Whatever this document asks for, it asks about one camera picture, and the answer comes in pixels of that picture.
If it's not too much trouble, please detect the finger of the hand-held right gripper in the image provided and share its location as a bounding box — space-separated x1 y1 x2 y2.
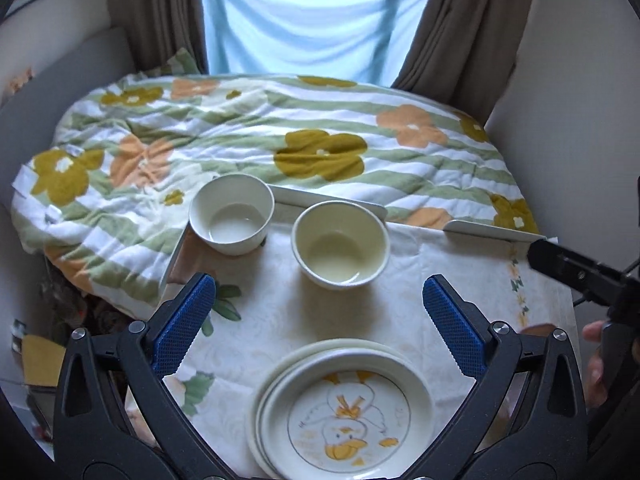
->
529 239 628 307

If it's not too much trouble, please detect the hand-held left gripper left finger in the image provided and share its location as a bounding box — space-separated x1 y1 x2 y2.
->
52 272 221 480

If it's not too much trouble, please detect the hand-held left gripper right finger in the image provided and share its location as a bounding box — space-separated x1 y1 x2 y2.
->
422 274 589 480

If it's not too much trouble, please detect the white bowl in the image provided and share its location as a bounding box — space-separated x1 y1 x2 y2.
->
188 173 275 257

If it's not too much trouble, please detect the white duck print plate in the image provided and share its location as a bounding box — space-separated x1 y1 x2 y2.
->
257 355 435 480

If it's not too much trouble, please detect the yellow bear print plate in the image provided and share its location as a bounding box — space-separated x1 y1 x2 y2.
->
246 338 426 476

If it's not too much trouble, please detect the cream bowl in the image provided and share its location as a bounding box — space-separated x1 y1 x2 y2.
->
291 201 391 291

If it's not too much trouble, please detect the person's right hand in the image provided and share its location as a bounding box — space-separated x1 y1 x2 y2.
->
582 321 610 407

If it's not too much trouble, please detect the pale tablecloth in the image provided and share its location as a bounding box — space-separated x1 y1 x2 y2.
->
125 220 576 480

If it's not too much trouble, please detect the yellow flat object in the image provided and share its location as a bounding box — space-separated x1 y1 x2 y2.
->
22 335 66 387

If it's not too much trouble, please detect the white bed table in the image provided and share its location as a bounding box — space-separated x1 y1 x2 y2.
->
270 185 548 246

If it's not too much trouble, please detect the floral striped blanket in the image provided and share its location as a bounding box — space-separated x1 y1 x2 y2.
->
11 74 541 321

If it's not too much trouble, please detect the brown curtain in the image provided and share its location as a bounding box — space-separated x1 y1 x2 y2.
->
105 0 208 76
392 0 538 128

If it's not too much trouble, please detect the green patterned pillow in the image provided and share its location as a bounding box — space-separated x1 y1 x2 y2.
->
165 49 202 79

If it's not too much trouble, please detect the grey headboard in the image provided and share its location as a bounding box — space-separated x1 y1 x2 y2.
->
0 27 136 201

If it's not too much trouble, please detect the small plush toy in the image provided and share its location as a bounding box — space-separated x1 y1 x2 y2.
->
7 67 33 96

